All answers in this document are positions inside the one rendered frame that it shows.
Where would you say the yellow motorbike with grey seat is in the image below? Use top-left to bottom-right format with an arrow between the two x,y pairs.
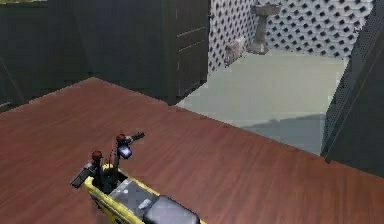
69,131 -> 208,224

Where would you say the tall dark cupboard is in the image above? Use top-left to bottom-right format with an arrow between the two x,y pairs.
71,0 -> 212,106

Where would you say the grey fuzzy lump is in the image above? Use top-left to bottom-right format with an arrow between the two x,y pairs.
223,37 -> 248,68

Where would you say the dark room door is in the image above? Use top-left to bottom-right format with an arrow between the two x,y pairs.
320,0 -> 384,179

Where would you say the grey pedestal sink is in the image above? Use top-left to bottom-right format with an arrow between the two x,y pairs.
247,3 -> 282,56

